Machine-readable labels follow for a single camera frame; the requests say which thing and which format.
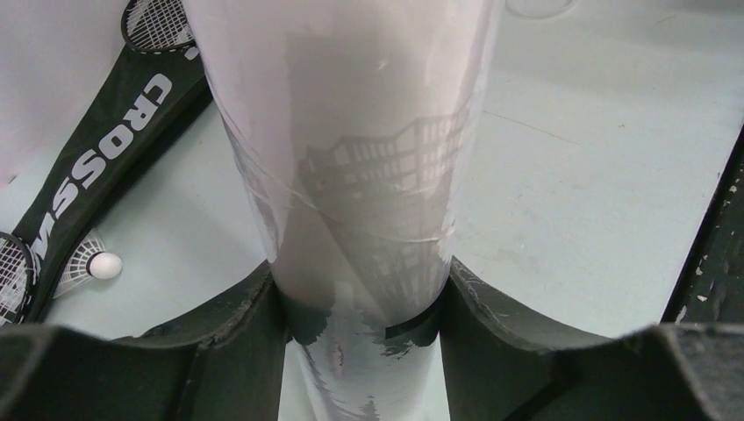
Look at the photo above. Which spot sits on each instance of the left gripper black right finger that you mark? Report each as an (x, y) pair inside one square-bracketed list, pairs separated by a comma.
[(505, 361)]

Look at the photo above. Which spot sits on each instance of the white shuttlecock tube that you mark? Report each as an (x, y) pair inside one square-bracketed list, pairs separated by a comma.
[(352, 125)]

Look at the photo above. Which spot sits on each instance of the left badminton racket black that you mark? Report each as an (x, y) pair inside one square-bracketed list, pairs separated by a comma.
[(18, 279)]

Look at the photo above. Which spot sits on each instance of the shuttlecock near bag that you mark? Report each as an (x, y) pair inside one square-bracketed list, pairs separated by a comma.
[(88, 262)]

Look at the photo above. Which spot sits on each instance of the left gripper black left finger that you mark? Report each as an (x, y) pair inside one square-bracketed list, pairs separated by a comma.
[(222, 360)]

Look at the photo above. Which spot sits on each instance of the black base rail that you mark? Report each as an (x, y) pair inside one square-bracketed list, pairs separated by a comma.
[(709, 288)]

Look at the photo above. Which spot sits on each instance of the badminton racket black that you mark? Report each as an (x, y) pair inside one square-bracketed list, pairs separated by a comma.
[(156, 26), (18, 279)]

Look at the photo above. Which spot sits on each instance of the right badminton racket black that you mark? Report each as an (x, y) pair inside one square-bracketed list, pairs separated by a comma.
[(156, 26)]

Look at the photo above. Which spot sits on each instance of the black racket bag crossway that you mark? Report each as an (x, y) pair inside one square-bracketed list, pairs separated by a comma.
[(144, 104)]

